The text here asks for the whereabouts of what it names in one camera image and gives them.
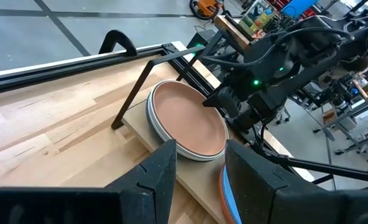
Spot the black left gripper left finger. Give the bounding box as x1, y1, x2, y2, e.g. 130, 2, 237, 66
106, 139, 178, 224

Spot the office chair base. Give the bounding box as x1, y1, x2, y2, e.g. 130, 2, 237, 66
274, 105, 293, 126

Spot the blue plate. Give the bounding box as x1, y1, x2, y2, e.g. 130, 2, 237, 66
218, 164, 244, 224

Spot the orange shop vacuum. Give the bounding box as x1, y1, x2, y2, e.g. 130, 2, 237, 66
188, 0, 225, 21

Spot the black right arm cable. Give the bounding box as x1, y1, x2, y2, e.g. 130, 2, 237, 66
202, 26, 356, 68

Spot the colourful printed box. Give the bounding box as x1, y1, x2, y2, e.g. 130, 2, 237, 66
237, 0, 277, 37

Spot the wooden shelf with black frame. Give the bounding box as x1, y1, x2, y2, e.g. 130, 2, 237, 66
111, 29, 368, 224

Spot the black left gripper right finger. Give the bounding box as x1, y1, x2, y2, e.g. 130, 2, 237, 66
224, 139, 290, 224

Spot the black box with green light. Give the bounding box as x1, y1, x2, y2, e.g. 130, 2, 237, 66
186, 29, 218, 58

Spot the orange plate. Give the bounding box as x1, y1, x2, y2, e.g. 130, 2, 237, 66
152, 80, 230, 158

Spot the black curved bracket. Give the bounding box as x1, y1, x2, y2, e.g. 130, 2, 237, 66
98, 29, 138, 57

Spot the blue plastic bin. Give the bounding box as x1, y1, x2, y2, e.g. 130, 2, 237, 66
280, 0, 320, 19

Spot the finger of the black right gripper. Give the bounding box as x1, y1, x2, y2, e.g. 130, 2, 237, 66
202, 88, 241, 118

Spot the wooden workbench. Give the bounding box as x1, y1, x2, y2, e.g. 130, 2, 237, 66
213, 14, 253, 54

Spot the small brown cardboard box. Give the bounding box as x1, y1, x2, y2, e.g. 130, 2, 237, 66
322, 108, 337, 125

